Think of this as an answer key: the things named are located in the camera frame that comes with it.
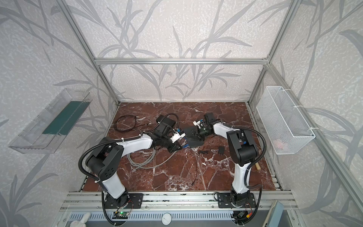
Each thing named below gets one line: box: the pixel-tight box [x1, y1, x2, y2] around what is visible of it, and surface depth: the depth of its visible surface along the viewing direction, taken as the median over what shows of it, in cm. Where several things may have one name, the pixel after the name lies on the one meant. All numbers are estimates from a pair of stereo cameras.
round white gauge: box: [161, 212, 173, 226], surface depth 70 cm
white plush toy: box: [69, 212, 92, 227], surface depth 67 cm
